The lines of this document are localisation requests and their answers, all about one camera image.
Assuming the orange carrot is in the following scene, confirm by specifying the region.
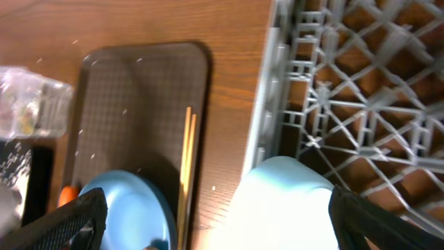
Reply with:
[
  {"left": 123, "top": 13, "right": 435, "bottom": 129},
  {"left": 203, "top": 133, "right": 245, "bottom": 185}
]
[{"left": 58, "top": 186, "right": 80, "bottom": 207}]

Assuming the light blue rice bowl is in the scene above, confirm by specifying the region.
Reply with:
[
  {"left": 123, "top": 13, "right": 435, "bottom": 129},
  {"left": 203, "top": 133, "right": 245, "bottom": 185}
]
[{"left": 208, "top": 156, "right": 339, "bottom": 249}]

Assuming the dark brown serving tray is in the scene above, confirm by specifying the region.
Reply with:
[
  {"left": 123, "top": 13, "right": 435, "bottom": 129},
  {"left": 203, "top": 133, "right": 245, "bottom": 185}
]
[{"left": 64, "top": 42, "right": 211, "bottom": 209}]

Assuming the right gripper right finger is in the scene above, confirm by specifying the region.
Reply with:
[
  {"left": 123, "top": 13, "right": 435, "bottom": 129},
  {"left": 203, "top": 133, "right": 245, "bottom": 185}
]
[{"left": 328, "top": 185, "right": 443, "bottom": 250}]

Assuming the grey plastic dishwasher rack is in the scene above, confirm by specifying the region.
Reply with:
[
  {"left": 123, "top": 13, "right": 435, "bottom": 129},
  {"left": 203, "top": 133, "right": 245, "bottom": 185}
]
[{"left": 243, "top": 0, "right": 443, "bottom": 237}]

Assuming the white rice pile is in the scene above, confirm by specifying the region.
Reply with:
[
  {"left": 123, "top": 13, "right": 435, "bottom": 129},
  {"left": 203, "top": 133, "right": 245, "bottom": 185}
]
[{"left": 1, "top": 140, "right": 33, "bottom": 197}]

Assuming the large blue plate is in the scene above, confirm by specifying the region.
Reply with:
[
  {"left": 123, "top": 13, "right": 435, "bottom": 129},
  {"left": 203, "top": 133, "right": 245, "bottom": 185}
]
[{"left": 80, "top": 170, "right": 178, "bottom": 250}]

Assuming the black rectangular tray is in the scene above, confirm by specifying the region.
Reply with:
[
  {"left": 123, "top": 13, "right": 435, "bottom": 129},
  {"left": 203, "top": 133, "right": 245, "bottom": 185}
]
[{"left": 1, "top": 140, "right": 54, "bottom": 227}]

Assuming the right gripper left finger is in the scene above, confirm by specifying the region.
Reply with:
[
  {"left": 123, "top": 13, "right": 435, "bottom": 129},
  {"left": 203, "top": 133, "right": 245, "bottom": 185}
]
[{"left": 1, "top": 187, "right": 108, "bottom": 250}]

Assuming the clear plastic bin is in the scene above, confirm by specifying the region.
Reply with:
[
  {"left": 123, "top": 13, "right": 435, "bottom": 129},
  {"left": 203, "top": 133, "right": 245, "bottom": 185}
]
[{"left": 1, "top": 66, "right": 74, "bottom": 140}]

